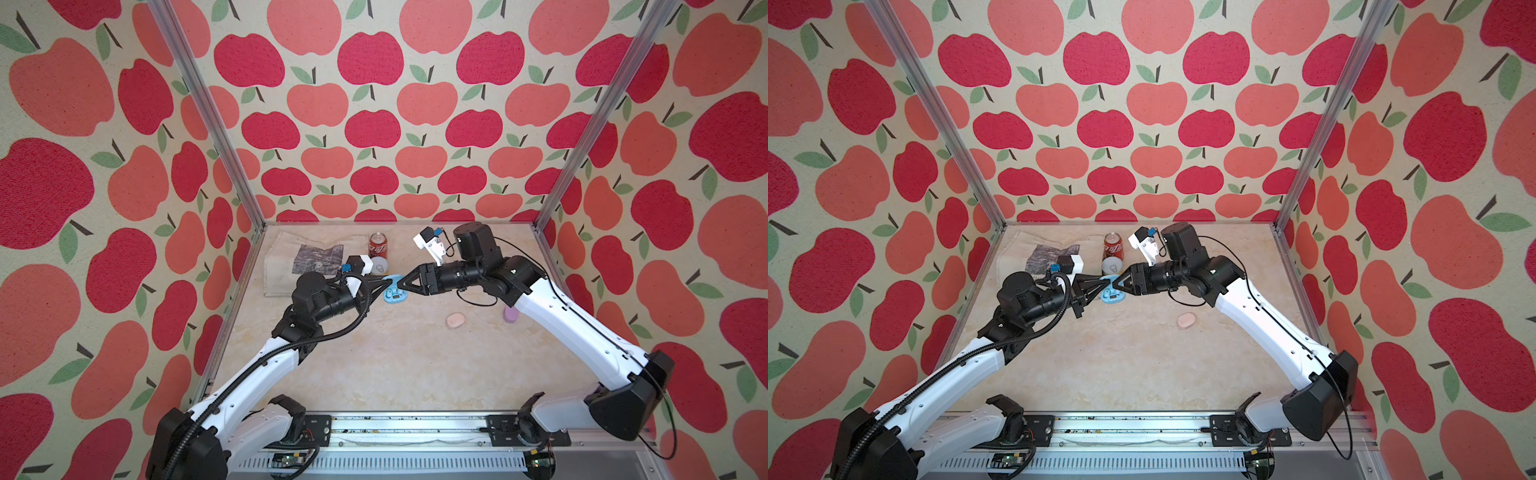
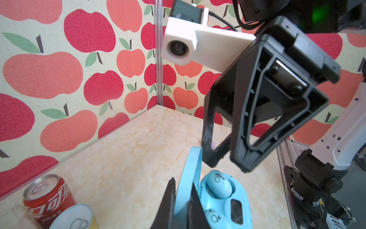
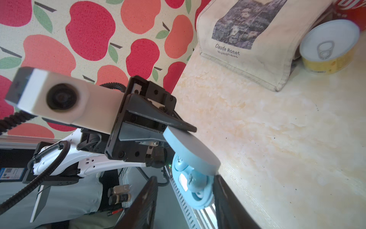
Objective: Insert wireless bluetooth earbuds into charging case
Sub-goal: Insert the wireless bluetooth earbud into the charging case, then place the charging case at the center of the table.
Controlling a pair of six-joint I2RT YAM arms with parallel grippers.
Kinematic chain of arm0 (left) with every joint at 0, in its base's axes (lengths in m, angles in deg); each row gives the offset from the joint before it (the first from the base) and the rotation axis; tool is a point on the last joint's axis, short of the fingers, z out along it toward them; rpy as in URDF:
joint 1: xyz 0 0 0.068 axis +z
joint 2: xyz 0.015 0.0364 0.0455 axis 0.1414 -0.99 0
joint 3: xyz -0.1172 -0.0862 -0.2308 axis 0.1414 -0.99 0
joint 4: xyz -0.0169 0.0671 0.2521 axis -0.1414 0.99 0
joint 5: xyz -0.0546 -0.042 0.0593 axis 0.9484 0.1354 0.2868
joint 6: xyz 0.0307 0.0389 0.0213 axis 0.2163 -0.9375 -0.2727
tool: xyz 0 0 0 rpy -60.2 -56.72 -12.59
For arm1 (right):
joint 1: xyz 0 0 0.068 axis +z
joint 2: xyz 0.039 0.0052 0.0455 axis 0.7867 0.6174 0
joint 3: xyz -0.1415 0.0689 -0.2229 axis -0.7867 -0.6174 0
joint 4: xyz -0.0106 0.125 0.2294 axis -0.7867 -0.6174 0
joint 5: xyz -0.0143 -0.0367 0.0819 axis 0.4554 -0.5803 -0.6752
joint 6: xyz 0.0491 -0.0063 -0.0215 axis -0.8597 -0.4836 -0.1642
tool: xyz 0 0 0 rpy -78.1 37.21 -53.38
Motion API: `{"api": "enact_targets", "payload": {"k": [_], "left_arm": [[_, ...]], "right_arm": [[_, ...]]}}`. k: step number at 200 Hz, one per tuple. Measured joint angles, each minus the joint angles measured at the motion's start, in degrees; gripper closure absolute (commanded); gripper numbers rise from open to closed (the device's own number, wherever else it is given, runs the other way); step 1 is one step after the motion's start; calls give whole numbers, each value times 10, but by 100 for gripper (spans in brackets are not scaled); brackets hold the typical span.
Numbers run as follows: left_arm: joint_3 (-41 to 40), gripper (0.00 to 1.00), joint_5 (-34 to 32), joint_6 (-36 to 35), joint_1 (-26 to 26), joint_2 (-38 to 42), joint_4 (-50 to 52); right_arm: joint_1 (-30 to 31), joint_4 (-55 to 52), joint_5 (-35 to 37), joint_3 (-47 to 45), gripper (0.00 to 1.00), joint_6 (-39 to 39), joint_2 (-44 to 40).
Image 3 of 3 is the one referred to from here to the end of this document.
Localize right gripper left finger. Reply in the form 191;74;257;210
114;176;158;229

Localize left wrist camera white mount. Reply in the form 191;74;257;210
5;67;124;134

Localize blue earbud charging case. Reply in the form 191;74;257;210
163;127;221;210

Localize small black cylinder parts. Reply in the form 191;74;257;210
107;184;132;206

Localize red cola can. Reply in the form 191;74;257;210
334;0;366;31

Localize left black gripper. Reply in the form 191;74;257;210
104;76;197;163

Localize yellow tin can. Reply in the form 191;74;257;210
299;20;360;75

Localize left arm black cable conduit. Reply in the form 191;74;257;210
0;81;128;215

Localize beige Monet tote bag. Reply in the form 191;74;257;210
196;1;333;92

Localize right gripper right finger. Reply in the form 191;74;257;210
213;175;260;229

